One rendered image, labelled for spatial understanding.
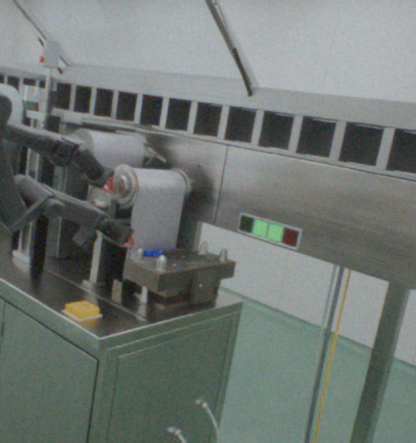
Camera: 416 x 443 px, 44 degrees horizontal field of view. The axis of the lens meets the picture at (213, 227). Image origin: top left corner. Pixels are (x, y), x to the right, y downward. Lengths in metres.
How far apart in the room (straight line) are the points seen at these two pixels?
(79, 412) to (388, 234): 1.03
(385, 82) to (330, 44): 0.58
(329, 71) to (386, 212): 2.88
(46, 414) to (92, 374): 0.28
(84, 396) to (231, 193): 0.83
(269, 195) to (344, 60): 2.68
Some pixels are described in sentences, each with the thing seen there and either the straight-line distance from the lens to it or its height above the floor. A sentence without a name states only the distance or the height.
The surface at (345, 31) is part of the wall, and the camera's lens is 4.38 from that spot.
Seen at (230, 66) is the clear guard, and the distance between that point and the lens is 1.87.
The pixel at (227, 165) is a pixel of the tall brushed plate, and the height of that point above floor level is 1.37.
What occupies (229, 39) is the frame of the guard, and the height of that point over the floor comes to 1.77.
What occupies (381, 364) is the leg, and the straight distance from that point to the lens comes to 1.83.
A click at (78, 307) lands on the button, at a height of 0.92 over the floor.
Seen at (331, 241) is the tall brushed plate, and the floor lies 1.21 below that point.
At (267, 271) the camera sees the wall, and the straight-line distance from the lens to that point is 4.56.
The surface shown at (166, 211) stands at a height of 1.18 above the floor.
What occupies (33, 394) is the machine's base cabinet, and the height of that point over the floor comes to 0.58.
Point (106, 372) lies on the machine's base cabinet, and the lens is 1.49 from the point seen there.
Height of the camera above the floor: 1.49
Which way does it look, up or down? 11 degrees down
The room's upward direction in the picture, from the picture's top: 10 degrees clockwise
